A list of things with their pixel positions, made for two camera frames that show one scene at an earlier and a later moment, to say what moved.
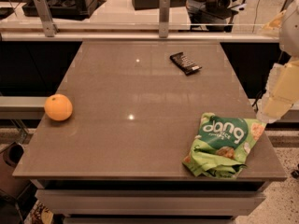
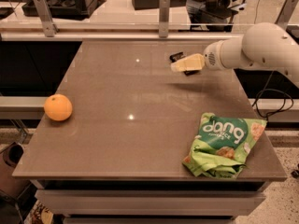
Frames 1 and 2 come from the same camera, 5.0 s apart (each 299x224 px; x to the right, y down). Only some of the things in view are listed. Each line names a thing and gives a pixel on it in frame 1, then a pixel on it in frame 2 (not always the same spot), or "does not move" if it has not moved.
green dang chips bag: (222, 146) does not move
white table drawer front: (149, 203) does not move
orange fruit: (58, 107) does not move
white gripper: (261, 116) -> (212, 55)
